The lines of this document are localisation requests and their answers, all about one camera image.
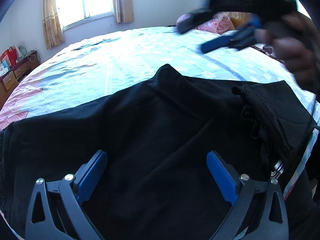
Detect beige curtain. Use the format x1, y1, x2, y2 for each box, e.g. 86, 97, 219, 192
113, 0, 134, 24
42, 0, 65, 49

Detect red bag on dresser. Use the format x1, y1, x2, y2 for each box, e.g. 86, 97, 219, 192
1, 47, 17, 68

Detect cream wooden headboard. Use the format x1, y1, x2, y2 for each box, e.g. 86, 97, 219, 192
228, 12, 251, 29

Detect far left beige curtain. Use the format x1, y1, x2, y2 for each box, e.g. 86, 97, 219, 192
42, 0, 65, 49

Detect black pants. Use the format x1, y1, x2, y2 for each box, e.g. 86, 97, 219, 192
1, 64, 313, 239

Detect far right beige curtain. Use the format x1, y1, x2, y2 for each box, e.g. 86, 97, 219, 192
113, 0, 134, 24

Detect pink folded quilt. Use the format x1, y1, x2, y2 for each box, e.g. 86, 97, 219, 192
176, 12, 235, 35

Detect far window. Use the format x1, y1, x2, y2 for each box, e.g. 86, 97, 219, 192
56, 0, 113, 29

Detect right hand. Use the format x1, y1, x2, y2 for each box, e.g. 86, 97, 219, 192
255, 12, 319, 95

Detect wooden dresser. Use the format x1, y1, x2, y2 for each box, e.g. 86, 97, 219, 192
0, 51, 41, 108

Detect blue patterned bed sheet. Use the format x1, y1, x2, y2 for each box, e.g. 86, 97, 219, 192
1, 27, 319, 128

